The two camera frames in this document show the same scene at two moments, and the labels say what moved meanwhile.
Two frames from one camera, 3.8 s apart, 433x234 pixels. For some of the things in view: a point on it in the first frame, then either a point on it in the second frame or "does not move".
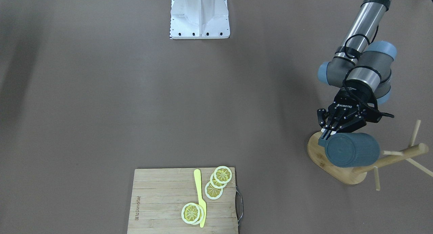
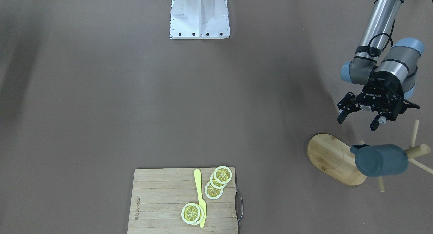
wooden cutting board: [158, 195] does not move
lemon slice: [190, 213] does not move
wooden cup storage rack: [357, 175] does not move
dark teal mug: [350, 149] to [380, 160]
